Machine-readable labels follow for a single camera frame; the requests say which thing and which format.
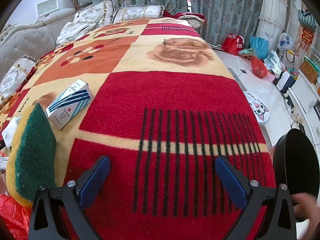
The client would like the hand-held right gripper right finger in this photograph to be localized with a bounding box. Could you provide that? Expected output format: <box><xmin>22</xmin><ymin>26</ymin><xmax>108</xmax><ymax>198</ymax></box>
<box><xmin>214</xmin><ymin>155</ymin><xmax>298</xmax><ymax>240</ymax></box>

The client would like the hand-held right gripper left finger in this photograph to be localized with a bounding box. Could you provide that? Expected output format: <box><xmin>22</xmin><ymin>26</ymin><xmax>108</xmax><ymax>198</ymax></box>
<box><xmin>29</xmin><ymin>155</ymin><xmax>111</xmax><ymax>240</ymax></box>

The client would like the black round trash bin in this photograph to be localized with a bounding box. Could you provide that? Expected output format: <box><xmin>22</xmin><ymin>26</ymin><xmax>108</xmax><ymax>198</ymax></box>
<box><xmin>272</xmin><ymin>128</ymin><xmax>320</xmax><ymax>223</ymax></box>

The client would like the yellow green scouring sponge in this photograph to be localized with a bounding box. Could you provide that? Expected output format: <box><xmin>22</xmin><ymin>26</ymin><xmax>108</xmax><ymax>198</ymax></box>
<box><xmin>5</xmin><ymin>103</ymin><xmax>57</xmax><ymax>208</ymax></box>

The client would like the white blue striped medicine box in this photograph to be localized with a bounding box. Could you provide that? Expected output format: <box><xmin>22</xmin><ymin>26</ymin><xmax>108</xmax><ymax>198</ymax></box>
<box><xmin>45</xmin><ymin>79</ymin><xmax>95</xmax><ymax>130</ymax></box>

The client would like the person's left hand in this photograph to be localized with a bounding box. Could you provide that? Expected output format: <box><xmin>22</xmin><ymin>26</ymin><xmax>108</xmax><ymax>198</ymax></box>
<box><xmin>292</xmin><ymin>192</ymin><xmax>320</xmax><ymax>223</ymax></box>

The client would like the cat print round stool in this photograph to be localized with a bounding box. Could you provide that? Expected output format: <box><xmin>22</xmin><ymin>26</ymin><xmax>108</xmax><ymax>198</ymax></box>
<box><xmin>243</xmin><ymin>91</ymin><xmax>271</xmax><ymax>124</ymax></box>

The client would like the crinkled red plastic bag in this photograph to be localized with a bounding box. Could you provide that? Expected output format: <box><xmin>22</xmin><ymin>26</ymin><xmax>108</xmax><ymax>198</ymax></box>
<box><xmin>0</xmin><ymin>194</ymin><xmax>33</xmax><ymax>240</ymax></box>

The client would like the red orange printed blanket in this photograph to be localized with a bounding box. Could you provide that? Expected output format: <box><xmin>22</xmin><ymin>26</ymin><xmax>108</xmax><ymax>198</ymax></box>
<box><xmin>0</xmin><ymin>17</ymin><xmax>277</xmax><ymax>240</ymax></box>

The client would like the white tv cabinet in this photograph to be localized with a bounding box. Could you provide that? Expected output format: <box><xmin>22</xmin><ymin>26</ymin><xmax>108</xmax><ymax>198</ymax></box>
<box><xmin>285</xmin><ymin>72</ymin><xmax>320</xmax><ymax>160</ymax></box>

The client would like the dark blue white bag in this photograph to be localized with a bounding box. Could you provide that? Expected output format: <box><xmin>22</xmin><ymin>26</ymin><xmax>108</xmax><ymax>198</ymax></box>
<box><xmin>276</xmin><ymin>71</ymin><xmax>297</xmax><ymax>93</ymax></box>

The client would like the knotted red plastic bag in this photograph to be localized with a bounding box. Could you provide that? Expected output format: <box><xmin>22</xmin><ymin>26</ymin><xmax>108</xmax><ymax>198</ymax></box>
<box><xmin>251</xmin><ymin>56</ymin><xmax>268</xmax><ymax>78</ymax></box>

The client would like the silvery foil bag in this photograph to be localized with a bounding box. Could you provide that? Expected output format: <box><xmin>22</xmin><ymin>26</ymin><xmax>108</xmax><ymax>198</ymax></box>
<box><xmin>264</xmin><ymin>50</ymin><xmax>283</xmax><ymax>78</ymax></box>

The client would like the green shiny packet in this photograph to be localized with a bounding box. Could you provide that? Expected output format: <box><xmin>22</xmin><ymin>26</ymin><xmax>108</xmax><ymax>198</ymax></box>
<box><xmin>238</xmin><ymin>48</ymin><xmax>255</xmax><ymax>58</ymax></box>

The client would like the beaded white embroidered cushion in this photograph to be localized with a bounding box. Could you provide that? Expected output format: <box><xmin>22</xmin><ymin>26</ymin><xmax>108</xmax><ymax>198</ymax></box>
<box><xmin>0</xmin><ymin>56</ymin><xmax>38</xmax><ymax>100</ymax></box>

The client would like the red shopping bag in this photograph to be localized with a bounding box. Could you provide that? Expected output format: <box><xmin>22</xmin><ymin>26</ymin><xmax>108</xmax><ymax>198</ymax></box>
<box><xmin>221</xmin><ymin>34</ymin><xmax>245</xmax><ymax>56</ymax></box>

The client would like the white yellow trimmed tote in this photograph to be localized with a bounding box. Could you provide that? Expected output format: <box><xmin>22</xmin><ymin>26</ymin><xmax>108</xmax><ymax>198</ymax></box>
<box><xmin>285</xmin><ymin>50</ymin><xmax>302</xmax><ymax>72</ymax></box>

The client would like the blue shopping bag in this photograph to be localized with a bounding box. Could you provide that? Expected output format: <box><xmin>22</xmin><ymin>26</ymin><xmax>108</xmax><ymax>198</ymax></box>
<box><xmin>249</xmin><ymin>36</ymin><xmax>269</xmax><ymax>60</ymax></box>

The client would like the white blue printed plastic bag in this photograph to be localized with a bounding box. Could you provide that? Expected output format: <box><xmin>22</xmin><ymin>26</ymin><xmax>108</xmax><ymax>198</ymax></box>
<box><xmin>277</xmin><ymin>32</ymin><xmax>293</xmax><ymax>53</ymax></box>

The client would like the grey tufted sofa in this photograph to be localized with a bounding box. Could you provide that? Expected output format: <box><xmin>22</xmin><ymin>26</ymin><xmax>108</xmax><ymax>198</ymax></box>
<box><xmin>0</xmin><ymin>7</ymin><xmax>78</xmax><ymax>85</ymax></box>

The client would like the small red hanging decoration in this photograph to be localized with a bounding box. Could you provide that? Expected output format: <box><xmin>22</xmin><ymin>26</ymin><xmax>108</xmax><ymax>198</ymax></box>
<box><xmin>300</xmin><ymin>27</ymin><xmax>316</xmax><ymax>55</ymax></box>

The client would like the square fringed embroidered cushion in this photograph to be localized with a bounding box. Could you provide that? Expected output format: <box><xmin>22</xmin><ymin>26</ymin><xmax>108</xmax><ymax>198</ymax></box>
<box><xmin>74</xmin><ymin>0</ymin><xmax>117</xmax><ymax>27</ymax></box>

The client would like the red satin cloth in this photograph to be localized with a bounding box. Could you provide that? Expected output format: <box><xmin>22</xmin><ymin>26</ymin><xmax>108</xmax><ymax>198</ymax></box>
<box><xmin>164</xmin><ymin>9</ymin><xmax>207</xmax><ymax>25</ymax></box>

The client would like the embroidered bolster cushion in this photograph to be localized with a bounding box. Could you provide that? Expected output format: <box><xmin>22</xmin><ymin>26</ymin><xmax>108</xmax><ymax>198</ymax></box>
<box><xmin>111</xmin><ymin>5</ymin><xmax>165</xmax><ymax>23</ymax></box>

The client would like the green white striped tote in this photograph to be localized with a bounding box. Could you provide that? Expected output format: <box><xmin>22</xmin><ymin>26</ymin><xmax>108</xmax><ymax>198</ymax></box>
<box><xmin>297</xmin><ymin>9</ymin><xmax>317</xmax><ymax>30</ymax></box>

